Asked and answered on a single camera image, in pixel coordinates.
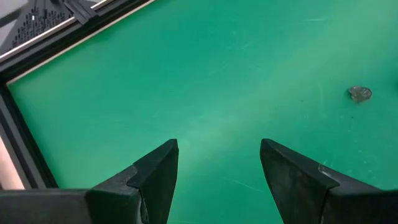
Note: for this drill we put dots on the wooden table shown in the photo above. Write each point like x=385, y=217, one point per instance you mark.
x=9, y=168

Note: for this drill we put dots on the green table mat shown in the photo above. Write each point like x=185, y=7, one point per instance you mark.
x=248, y=62

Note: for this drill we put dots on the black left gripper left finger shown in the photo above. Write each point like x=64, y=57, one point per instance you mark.
x=124, y=199

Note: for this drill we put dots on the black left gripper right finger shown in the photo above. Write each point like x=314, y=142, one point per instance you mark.
x=311, y=199

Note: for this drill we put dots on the black perforated computer case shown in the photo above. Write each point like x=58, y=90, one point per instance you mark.
x=37, y=18

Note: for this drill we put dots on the black aluminium table frame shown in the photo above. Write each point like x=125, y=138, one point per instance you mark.
x=31, y=57

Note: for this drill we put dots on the black frame bracket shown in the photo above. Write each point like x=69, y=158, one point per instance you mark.
x=82, y=11

